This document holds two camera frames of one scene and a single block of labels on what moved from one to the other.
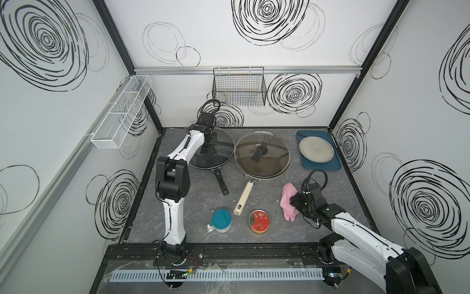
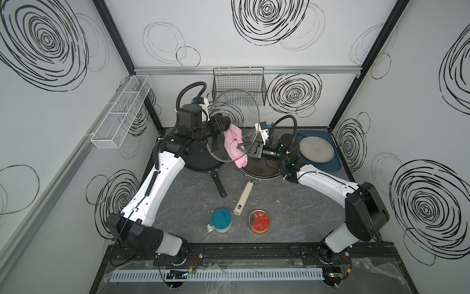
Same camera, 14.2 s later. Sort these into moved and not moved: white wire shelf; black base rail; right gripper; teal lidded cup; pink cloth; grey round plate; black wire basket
Moved: pink cloth; right gripper
Not moved: black wire basket; teal lidded cup; grey round plate; white wire shelf; black base rail
